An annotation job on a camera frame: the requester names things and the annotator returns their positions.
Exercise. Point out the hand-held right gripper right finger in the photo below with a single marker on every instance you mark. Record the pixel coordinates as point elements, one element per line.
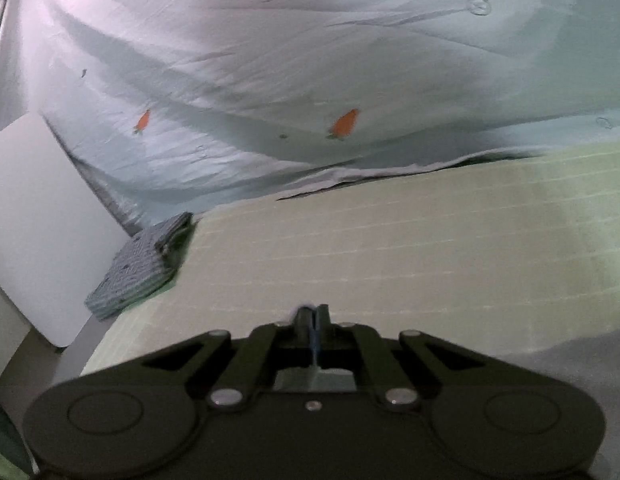
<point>322,331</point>

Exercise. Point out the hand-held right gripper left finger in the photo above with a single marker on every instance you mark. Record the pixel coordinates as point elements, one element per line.
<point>304,331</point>

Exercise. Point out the grey sweatshirt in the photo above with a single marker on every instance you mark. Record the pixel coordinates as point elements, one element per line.
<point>585,380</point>

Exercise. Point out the light green bed mat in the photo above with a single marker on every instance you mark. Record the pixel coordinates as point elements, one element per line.
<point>400,260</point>

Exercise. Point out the folded grey patterned cloth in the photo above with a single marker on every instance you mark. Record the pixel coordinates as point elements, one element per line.
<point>135,270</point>

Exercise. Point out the carrot print pale blanket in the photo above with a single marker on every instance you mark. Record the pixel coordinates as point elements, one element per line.
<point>300,60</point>

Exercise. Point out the white flat board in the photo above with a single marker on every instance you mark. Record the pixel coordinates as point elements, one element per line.
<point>42,220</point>

